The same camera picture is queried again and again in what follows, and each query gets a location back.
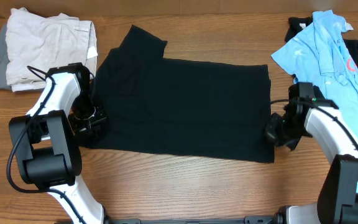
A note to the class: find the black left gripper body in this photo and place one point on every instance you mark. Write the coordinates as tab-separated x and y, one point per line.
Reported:
87	116

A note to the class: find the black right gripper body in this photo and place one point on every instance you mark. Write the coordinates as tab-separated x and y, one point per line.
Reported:
288	132

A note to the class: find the plain black t-shirt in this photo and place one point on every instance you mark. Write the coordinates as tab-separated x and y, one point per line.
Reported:
167	106

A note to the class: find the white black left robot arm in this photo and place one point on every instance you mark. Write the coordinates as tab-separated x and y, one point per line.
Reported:
45	155

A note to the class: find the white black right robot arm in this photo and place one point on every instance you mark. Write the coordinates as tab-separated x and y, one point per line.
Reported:
308	113

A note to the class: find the light blue t-shirt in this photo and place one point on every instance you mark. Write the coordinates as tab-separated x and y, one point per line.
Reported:
318	55

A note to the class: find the folded beige shorts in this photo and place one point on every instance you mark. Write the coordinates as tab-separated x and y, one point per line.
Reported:
44	43

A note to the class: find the black logo t-shirt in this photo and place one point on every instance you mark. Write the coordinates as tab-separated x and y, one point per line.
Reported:
297	24

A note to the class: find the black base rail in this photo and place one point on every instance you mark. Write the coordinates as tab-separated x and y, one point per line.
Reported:
191	221

